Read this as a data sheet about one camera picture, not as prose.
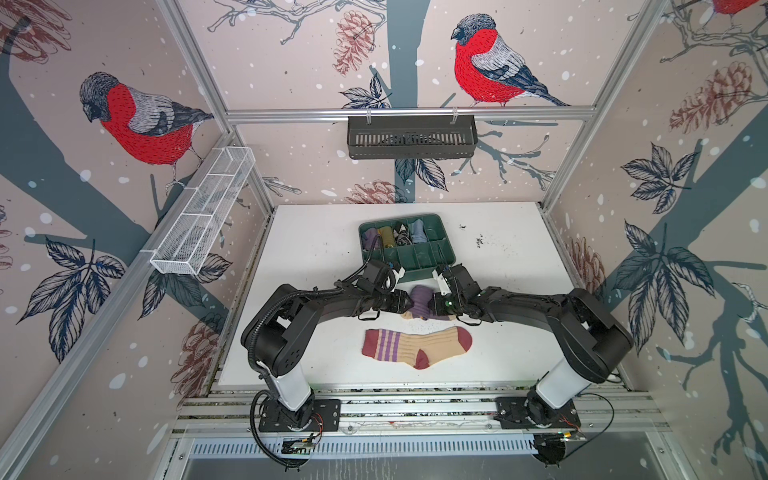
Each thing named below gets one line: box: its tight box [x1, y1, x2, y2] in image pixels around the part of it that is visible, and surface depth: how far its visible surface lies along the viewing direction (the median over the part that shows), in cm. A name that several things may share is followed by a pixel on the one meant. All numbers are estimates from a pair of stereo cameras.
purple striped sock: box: [409, 284, 450, 321], surface depth 92 cm
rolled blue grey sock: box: [411, 218, 428, 243], surface depth 108 cm
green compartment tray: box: [358, 213, 457, 283], surface depth 106 cm
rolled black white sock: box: [393, 223, 413, 246], surface depth 105 cm
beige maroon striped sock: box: [362, 326, 473, 370], surface depth 86 cm
